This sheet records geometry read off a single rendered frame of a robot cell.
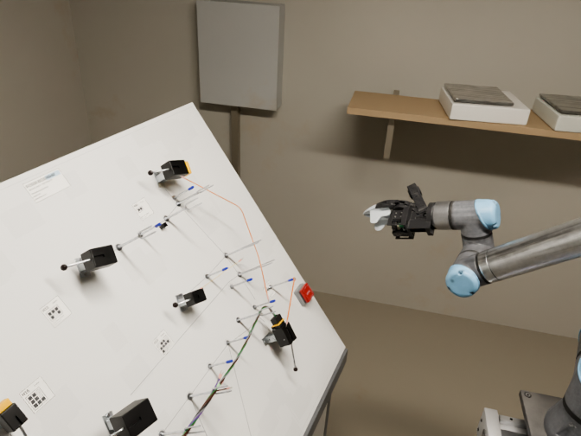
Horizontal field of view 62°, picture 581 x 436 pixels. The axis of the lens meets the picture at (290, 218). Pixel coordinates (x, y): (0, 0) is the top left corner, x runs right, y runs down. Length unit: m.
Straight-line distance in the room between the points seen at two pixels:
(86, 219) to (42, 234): 0.11
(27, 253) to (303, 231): 2.34
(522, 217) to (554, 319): 0.79
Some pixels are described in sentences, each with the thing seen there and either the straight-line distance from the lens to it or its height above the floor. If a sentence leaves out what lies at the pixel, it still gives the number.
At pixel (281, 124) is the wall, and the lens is 2.98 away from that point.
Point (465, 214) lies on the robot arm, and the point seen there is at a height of 1.59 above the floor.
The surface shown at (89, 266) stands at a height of 1.53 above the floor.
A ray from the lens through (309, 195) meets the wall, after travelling 3.12.
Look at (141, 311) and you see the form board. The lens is 1.24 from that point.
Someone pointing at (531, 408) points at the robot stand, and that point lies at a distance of 1.44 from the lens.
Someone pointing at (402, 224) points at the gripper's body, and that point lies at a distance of 1.30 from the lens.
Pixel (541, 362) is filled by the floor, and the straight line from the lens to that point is 3.45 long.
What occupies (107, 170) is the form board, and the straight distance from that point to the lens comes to 1.32.
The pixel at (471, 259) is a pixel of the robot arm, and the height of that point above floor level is 1.54.
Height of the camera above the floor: 2.14
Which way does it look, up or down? 29 degrees down
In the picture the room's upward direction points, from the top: 3 degrees clockwise
